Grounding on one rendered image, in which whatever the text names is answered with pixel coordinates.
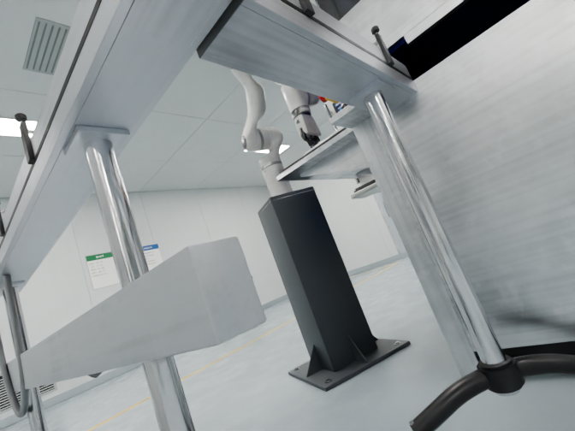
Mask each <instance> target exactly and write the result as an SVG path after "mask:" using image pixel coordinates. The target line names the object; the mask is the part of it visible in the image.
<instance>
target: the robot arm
mask: <svg viewBox="0 0 575 431"><path fill-rule="evenodd" d="M231 71H232V73H233V75H234V76H235V77H236V79H237V80H238V81H239V82H240V83H241V84H242V85H243V87H244V89H245V91H246V101H247V108H248V114H247V119H246V124H245V127H244V130H243V133H242V137H241V143H242V146H243V148H244V149H245V150H246V151H249V152H255V151H265V150H268V151H269V153H267V154H266V155H265V156H263V157H262V158H261V159H260V160H259V166H260V168H261V171H262V173H263V176H264V179H265V182H266V185H267V187H268V189H269V192H270V196H271V197H274V196H277V195H281V194H284V193H288V192H293V189H292V187H291V185H290V182H289V180H284V181H277V178H276V176H278V175H279V173H280V172H281V171H282V170H283V169H284V167H283V165H282V161H281V158H280V149H281V146H282V141H283V135H282V132H281V131H280V130H279V129H278V128H277V127H264V128H257V125H258V122H259V121H260V119H261V118H262V117H263V116H264V113H265V110H266V101H265V93H264V89H263V87H262V86H261V85H260V84H259V83H258V82H257V81H256V80H255V79H254V78H253V77H252V75H251V74H247V73H244V72H241V71H239V70H235V69H232V68H231ZM275 83H276V82H275ZM276 84H278V85H282V84H279V83H276ZM281 90H282V95H283V96H284V99H285V101H286V104H287V106H288V109H289V111H290V114H291V116H292V119H293V120H294V121H295V125H296V127H297V130H298V133H299V136H300V137H301V139H303V140H304V141H306V142H307V143H308V145H309V146H310V147H311V148H312V147H314V146H315V145H317V144H318V142H319V141H320V139H319V137H320V136H322V134H321V132H320V130H319V128H318V126H317V123H316V122H315V120H314V119H313V117H312V116H311V110H310V107H312V106H315V105H317V104H318V102H319V97H318V95H315V94H312V93H309V92H304V91H301V90H299V89H296V88H292V87H290V86H285V85H282V88H281ZM318 136H319V137H318Z"/></svg>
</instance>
